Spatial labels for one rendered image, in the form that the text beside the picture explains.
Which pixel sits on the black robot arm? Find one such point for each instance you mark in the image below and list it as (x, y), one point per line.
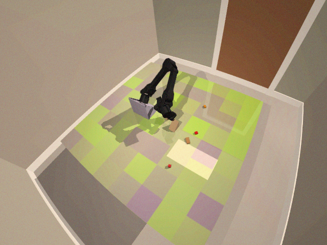
(166, 102)

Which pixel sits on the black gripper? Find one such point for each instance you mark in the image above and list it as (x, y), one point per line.
(171, 117)

